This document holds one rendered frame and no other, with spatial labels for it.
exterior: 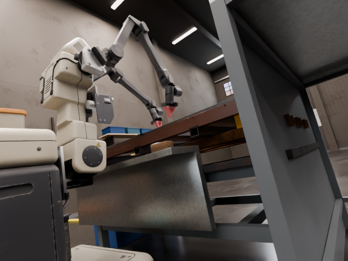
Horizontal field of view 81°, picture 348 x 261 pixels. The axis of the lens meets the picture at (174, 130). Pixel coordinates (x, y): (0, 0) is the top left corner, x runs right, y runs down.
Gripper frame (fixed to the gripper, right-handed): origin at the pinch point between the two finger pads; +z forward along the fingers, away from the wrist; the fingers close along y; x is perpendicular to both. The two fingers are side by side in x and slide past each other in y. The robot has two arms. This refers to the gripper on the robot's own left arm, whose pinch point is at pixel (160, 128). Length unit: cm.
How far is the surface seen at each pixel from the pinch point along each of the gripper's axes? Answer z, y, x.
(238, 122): 36, -72, 28
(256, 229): 82, -60, 41
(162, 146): 33, -43, 56
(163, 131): 22, -38, 44
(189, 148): 40, -54, 53
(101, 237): 62, 66, 40
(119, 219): 55, 21, 49
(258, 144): 54, -90, 80
